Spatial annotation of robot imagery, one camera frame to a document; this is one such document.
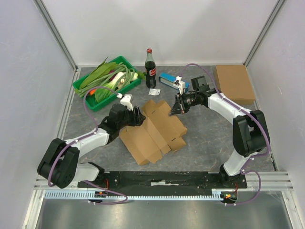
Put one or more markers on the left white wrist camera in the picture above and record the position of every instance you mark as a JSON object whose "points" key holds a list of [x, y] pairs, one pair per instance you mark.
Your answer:
{"points": [[126, 100]]}

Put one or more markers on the long green beans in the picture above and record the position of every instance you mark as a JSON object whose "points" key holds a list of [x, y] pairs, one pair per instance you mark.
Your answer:
{"points": [[107, 78]]}

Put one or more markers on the bok choy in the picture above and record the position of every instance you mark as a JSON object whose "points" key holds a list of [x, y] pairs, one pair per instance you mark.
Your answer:
{"points": [[103, 93]]}

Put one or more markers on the green plastic tray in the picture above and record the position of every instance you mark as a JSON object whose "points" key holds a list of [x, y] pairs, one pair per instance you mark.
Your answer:
{"points": [[90, 99]]}

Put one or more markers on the small cardboard box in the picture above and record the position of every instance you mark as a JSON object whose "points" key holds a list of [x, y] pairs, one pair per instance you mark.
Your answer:
{"points": [[158, 135]]}

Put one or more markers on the large green leaf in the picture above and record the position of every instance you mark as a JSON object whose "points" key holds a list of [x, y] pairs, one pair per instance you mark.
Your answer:
{"points": [[103, 69]]}

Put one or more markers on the cola glass bottle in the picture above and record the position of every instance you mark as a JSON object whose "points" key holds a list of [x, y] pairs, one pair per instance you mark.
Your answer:
{"points": [[150, 70]]}

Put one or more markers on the large cardboard box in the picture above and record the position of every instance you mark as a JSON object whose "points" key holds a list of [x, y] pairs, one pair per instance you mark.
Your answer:
{"points": [[233, 81]]}

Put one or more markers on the aluminium frame rail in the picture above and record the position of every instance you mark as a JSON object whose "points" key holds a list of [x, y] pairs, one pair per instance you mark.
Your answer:
{"points": [[55, 32]]}

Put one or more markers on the blue slotted cable duct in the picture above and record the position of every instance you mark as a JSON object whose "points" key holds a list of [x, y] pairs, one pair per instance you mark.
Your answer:
{"points": [[93, 195]]}

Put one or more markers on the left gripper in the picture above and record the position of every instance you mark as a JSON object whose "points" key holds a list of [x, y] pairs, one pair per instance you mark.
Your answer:
{"points": [[137, 119]]}

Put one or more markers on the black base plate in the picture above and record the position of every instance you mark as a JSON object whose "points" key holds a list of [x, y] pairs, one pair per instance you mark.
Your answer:
{"points": [[197, 179]]}

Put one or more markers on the orange carrot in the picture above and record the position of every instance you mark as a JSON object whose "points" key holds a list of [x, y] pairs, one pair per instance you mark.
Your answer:
{"points": [[92, 91]]}

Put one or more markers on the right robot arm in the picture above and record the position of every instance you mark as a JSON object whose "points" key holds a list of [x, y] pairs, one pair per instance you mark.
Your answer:
{"points": [[250, 133]]}

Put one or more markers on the blue rectangular box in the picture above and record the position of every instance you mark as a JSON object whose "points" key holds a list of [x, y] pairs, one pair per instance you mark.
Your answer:
{"points": [[169, 80]]}

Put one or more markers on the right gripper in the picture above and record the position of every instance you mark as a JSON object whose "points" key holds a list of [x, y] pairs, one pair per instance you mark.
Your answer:
{"points": [[181, 103]]}

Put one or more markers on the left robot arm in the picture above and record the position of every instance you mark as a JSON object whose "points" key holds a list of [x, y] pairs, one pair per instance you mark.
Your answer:
{"points": [[60, 164]]}

